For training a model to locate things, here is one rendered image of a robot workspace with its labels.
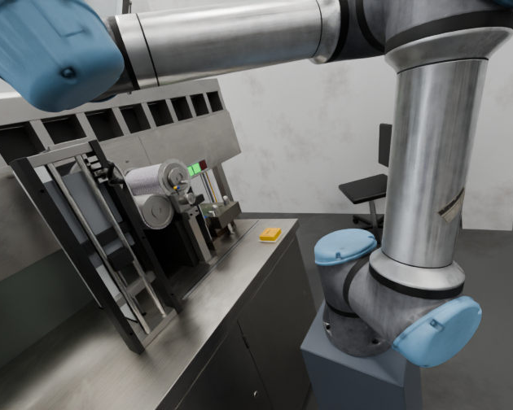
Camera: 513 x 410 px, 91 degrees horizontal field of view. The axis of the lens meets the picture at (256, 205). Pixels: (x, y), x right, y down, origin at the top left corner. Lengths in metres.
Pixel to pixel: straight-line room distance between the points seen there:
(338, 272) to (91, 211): 0.58
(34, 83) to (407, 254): 0.40
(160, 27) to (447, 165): 0.35
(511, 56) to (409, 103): 2.06
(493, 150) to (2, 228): 2.73
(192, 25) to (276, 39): 0.10
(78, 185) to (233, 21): 0.52
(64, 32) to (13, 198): 0.94
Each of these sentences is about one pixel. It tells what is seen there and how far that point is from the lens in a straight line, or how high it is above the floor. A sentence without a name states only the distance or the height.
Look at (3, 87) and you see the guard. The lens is 1.21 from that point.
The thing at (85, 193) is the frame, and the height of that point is 1.33.
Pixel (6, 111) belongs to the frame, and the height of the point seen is 1.62.
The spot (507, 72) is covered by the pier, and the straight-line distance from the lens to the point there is 2.41.
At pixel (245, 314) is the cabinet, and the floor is 0.80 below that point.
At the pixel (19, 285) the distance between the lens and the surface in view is 1.15.
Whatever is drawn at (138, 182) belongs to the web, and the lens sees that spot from 1.07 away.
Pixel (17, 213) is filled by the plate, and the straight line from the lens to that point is 1.13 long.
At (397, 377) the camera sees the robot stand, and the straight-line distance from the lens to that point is 0.60.
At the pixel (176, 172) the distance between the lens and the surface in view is 0.97.
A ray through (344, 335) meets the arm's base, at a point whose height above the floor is 0.94.
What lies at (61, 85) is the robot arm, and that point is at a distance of 0.22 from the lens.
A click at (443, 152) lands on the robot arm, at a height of 1.30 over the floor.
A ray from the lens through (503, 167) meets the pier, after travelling 2.56.
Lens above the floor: 1.40
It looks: 20 degrees down
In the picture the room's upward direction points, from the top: 17 degrees counter-clockwise
